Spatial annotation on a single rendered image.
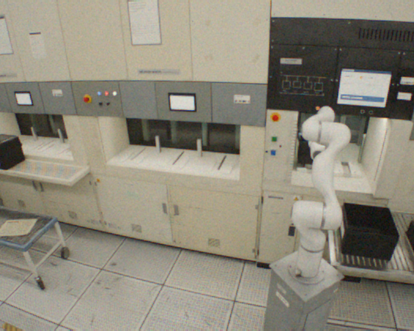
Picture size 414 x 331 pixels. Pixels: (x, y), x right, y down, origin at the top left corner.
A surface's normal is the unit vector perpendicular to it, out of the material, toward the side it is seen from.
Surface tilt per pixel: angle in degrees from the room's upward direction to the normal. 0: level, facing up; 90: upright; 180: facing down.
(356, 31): 90
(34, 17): 90
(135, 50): 90
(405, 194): 90
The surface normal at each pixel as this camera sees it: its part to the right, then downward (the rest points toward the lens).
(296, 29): -0.28, 0.45
